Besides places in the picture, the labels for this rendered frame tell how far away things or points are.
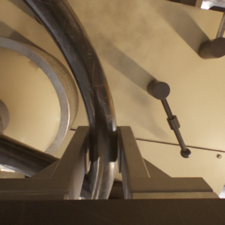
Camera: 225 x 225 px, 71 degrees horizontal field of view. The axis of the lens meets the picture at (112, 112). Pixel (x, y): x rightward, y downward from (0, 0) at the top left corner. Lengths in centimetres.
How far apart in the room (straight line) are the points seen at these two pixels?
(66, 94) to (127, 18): 20
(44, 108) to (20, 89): 4
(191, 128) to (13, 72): 38
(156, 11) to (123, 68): 13
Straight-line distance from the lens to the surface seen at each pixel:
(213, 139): 47
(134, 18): 37
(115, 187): 44
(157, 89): 33
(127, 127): 15
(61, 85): 27
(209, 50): 37
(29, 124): 28
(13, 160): 19
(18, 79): 27
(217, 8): 124
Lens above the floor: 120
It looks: 15 degrees up
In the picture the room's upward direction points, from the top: 170 degrees counter-clockwise
